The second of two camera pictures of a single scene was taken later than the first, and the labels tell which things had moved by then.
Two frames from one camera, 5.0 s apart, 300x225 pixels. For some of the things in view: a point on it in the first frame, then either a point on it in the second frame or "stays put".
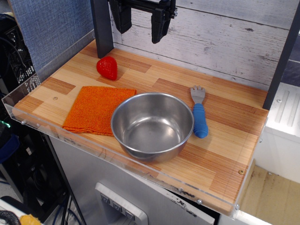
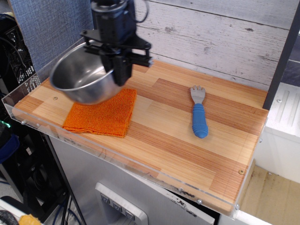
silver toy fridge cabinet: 106,192 stays put
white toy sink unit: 279,152 stays put
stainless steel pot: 153,127 -> 79,74
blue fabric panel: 53,26 stays put
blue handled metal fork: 200,128 stays put
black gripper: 167,8 -> 115,31
